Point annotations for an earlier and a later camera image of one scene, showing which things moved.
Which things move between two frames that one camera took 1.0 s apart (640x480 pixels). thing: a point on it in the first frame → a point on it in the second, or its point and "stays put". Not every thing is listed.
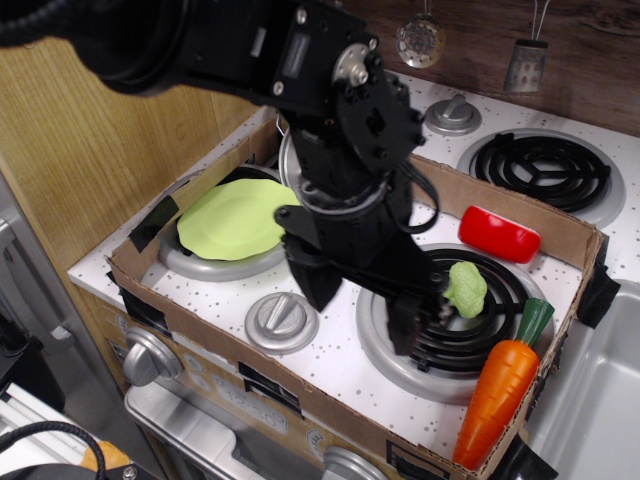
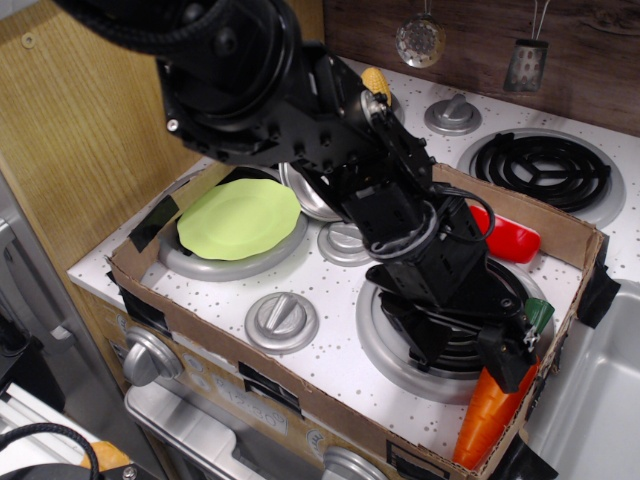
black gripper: (361, 225) → (448, 266)
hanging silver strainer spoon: (421, 40) stays put
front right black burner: (442, 365) stays put
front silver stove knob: (281, 323) stays put
